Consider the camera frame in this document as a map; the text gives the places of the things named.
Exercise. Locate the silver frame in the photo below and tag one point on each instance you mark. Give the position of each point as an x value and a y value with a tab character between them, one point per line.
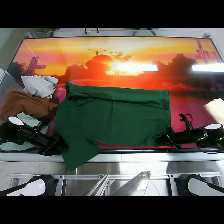
133	161

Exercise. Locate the pale green garment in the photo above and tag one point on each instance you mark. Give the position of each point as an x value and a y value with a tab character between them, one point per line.
30	120

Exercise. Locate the brown garment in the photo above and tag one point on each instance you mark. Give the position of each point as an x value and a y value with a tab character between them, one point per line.
23	103

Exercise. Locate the cream garment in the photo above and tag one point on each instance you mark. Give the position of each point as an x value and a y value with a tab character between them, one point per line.
216	110

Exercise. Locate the dark green T-shirt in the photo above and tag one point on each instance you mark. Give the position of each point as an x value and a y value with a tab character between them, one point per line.
116	116

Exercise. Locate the white garment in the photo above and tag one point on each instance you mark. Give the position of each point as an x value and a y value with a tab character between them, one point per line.
38	86

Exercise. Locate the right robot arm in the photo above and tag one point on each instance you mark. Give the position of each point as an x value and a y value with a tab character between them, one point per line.
200	136

